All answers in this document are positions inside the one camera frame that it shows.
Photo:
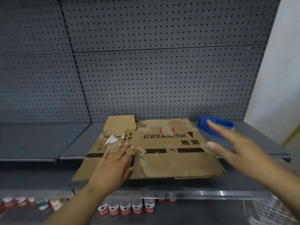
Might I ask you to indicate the person's right hand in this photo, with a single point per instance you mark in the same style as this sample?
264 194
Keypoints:
248 154

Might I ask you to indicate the person's left hand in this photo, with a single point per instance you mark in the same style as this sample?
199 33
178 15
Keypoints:
112 168

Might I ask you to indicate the blue tape dispenser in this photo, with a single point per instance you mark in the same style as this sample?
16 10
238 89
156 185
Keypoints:
202 125

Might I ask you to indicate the brown cardboard box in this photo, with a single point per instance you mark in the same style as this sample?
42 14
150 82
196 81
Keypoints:
168 161

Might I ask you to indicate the person's left forearm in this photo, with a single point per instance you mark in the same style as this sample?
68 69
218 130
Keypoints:
77 208

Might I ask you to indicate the row of red-label water bottles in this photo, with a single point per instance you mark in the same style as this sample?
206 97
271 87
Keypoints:
125 207

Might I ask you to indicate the yellow stick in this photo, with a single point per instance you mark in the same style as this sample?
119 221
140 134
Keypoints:
290 137

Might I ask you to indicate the row of red green packets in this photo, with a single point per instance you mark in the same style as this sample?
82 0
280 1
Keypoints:
21 202

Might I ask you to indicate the grey pegboard back panel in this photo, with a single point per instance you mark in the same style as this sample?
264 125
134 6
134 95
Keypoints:
35 67
164 67

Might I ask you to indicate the grey shelf with clear rail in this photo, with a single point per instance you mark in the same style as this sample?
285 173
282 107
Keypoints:
246 182
35 178

